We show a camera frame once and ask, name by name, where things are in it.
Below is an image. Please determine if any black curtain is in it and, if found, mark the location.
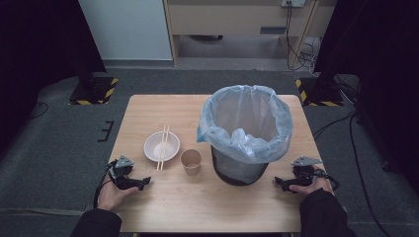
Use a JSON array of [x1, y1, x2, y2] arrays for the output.
[[313, 0, 419, 196], [0, 0, 108, 156]]

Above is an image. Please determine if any white board panel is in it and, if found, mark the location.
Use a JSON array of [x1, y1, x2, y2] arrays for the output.
[[77, 0, 174, 61]]

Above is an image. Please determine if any brown paper cup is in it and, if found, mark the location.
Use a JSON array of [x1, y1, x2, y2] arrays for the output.
[[179, 148, 203, 177]]

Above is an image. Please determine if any black mesh trash can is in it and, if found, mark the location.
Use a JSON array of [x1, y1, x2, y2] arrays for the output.
[[210, 145, 270, 187]]

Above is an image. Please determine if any black trash bin, blue bag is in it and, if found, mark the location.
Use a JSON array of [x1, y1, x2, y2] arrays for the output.
[[196, 84, 293, 165]]

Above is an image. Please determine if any right hand-held gripper cable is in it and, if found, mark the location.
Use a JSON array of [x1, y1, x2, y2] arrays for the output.
[[323, 169, 341, 193]]

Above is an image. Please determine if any person's right hand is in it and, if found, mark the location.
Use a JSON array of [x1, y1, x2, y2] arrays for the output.
[[289, 165, 334, 198]]

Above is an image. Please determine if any black hanging cable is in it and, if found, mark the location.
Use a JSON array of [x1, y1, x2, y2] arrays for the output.
[[285, 1, 318, 72]]

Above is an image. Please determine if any light wooden cabinet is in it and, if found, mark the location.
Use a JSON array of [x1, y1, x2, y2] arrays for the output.
[[163, 0, 338, 67]]

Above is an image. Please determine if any person's left hand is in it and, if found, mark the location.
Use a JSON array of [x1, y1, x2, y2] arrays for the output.
[[97, 179, 140, 212]]

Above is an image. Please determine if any white disposable bowl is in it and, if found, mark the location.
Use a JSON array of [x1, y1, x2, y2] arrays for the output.
[[143, 130, 182, 163]]

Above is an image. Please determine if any left hand-held gripper cable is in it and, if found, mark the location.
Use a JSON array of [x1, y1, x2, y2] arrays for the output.
[[93, 159, 119, 209]]

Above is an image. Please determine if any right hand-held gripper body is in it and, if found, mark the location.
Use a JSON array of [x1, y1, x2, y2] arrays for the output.
[[289, 155, 330, 192]]

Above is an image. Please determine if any white power outlet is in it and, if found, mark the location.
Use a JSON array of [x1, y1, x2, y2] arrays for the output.
[[280, 0, 306, 9]]

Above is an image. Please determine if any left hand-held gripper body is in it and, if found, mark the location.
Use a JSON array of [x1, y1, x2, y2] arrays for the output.
[[108, 155, 140, 191]]

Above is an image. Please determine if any hand-held gripper cable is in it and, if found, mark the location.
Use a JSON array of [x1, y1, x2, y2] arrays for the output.
[[323, 169, 341, 193], [93, 159, 119, 209]]

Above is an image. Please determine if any striped black stand base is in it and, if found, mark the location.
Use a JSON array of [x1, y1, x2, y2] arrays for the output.
[[294, 76, 345, 108], [68, 76, 120, 107]]

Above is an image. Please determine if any black floor cable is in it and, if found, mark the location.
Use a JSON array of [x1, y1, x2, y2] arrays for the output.
[[29, 101, 50, 120], [311, 111, 393, 237]]

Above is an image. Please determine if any wooden chopstick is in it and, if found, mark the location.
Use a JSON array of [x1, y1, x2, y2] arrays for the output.
[[156, 123, 168, 172], [159, 124, 171, 172]]

